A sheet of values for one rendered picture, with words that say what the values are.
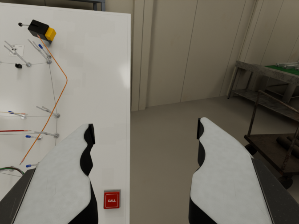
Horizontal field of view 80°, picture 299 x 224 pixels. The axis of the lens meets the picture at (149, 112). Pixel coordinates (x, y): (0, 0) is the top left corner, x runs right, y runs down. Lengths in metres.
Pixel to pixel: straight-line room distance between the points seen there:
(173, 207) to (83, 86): 1.59
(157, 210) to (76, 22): 1.70
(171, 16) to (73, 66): 2.88
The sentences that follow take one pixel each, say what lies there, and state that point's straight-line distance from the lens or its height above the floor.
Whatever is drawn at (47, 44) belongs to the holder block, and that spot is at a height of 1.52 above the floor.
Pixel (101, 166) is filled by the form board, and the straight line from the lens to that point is 0.69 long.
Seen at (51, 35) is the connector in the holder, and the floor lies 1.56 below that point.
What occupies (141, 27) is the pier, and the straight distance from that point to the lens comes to 3.16.
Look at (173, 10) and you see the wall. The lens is 3.53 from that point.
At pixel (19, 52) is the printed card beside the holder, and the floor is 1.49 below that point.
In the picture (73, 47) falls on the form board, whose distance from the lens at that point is 0.81.
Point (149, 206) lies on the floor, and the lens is 2.00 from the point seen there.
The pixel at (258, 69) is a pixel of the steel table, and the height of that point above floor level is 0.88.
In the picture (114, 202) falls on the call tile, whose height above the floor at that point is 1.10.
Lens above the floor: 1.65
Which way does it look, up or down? 28 degrees down
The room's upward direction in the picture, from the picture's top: 5 degrees clockwise
